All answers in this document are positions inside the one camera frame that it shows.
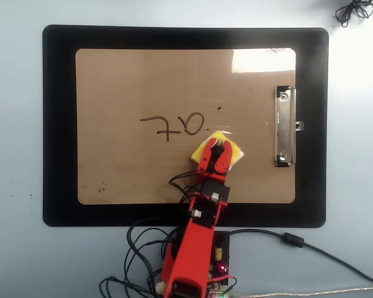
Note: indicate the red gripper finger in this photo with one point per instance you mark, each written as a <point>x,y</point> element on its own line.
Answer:
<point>206,155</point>
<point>224,158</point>

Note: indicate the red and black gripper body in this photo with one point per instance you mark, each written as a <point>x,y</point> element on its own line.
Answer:
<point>216,191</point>

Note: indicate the yellow sponge with black knob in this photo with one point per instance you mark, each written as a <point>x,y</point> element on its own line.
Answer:
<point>237,153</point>

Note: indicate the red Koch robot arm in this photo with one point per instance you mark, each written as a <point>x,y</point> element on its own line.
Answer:
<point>192,248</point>

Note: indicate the black controller board base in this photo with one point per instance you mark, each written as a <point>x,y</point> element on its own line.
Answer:
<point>219,248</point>

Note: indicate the brown clipboard with writing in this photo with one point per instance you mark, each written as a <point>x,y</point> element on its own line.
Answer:
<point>174,77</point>

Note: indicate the silver metal clipboard clip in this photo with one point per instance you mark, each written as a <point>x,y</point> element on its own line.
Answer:
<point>284,124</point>

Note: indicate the black rectangular desk mat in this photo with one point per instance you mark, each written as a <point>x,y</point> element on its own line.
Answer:
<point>59,124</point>

